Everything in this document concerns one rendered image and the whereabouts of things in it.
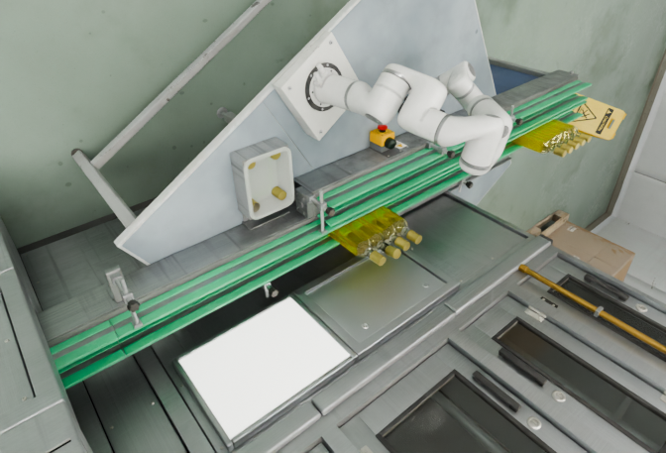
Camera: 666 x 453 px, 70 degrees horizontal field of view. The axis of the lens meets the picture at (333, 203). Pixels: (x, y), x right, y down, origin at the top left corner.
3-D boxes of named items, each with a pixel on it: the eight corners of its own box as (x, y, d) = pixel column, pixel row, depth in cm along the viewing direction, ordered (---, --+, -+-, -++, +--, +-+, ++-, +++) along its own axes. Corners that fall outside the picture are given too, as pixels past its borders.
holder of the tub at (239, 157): (240, 223, 165) (252, 233, 160) (229, 152, 149) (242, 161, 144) (281, 204, 173) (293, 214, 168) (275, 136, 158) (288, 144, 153)
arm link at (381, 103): (337, 104, 141) (376, 116, 130) (360, 65, 141) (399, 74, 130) (356, 120, 148) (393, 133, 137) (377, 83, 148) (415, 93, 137)
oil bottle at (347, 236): (322, 232, 174) (362, 261, 160) (322, 219, 171) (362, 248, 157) (334, 226, 177) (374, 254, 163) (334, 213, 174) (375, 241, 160)
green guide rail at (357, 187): (316, 199, 164) (330, 209, 159) (316, 196, 163) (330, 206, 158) (577, 81, 254) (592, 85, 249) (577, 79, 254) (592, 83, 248)
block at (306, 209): (294, 211, 170) (306, 220, 165) (292, 188, 165) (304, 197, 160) (302, 207, 172) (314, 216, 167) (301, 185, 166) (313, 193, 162)
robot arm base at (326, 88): (297, 80, 147) (329, 89, 137) (322, 52, 150) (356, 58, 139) (321, 114, 158) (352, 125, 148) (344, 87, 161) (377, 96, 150)
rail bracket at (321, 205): (306, 224, 166) (329, 241, 158) (304, 182, 157) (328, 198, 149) (313, 221, 168) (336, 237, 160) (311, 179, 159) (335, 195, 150)
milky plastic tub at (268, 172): (238, 211, 161) (252, 222, 156) (229, 152, 149) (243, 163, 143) (281, 192, 170) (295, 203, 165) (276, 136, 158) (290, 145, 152)
